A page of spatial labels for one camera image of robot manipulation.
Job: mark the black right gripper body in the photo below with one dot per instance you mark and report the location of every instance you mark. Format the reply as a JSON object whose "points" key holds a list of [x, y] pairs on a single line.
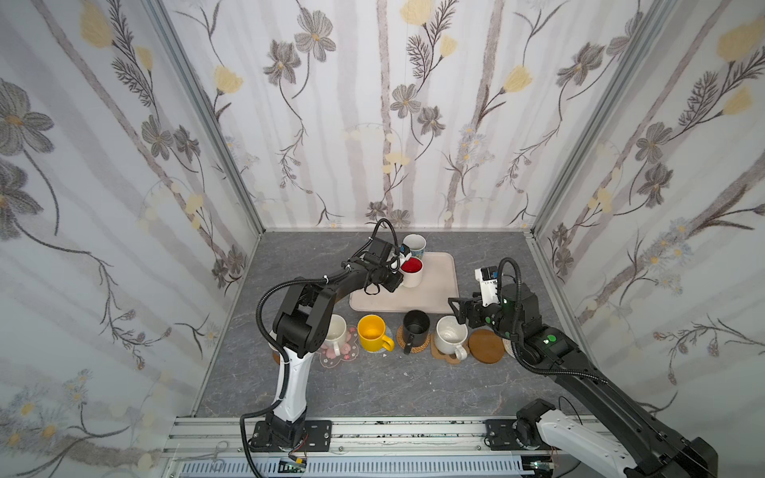
{"points": [[468, 309]]}

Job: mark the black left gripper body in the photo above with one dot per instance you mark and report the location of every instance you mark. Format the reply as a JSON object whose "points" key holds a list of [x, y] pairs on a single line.
{"points": [[390, 273]]}

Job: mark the white mug red inside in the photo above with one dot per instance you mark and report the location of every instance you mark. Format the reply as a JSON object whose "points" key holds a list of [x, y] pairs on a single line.
{"points": [[412, 272]]}

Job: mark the white speckled mug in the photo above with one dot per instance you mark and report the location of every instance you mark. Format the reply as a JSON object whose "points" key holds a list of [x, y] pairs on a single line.
{"points": [[450, 338]]}

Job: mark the blue patterned mug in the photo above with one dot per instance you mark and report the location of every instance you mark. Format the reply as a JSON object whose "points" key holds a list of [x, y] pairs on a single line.
{"points": [[417, 245]]}

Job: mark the brown round wooden coaster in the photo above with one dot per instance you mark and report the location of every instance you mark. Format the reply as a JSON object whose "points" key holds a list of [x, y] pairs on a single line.
{"points": [[486, 347]]}

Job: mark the black mug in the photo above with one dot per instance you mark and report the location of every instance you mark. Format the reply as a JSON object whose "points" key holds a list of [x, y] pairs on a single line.
{"points": [[415, 331]]}

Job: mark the brown paw shaped coaster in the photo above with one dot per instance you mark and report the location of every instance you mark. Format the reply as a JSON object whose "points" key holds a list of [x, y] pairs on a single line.
{"points": [[436, 354]]}

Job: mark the yellow mug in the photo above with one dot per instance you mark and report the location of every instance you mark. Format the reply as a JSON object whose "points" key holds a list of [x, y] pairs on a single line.
{"points": [[371, 328]]}

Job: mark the woven rattan round coaster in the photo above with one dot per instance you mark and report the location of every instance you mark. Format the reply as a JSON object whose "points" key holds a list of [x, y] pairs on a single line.
{"points": [[424, 346]]}

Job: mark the plain white mug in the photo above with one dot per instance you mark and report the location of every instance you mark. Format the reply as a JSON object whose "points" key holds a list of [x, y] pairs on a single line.
{"points": [[336, 342]]}

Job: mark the pink flower coaster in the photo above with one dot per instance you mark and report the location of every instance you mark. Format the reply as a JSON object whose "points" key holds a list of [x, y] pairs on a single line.
{"points": [[353, 342]]}

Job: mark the white colourful stitched coaster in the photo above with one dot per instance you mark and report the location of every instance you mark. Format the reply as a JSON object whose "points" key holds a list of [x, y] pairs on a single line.
{"points": [[508, 348]]}

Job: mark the grey blue round coaster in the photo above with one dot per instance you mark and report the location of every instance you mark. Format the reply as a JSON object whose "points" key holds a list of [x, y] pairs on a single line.
{"points": [[388, 342]]}

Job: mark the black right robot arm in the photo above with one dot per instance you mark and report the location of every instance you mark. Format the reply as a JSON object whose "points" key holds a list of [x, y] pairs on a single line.
{"points": [[642, 445]]}

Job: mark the beige plastic tray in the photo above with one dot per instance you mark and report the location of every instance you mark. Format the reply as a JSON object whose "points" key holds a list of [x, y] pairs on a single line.
{"points": [[427, 290]]}

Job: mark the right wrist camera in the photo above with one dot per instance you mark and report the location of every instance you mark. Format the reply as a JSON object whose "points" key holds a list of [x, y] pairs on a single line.
{"points": [[487, 277]]}

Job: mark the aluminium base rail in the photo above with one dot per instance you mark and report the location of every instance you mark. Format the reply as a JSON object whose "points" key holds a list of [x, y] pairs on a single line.
{"points": [[362, 447]]}

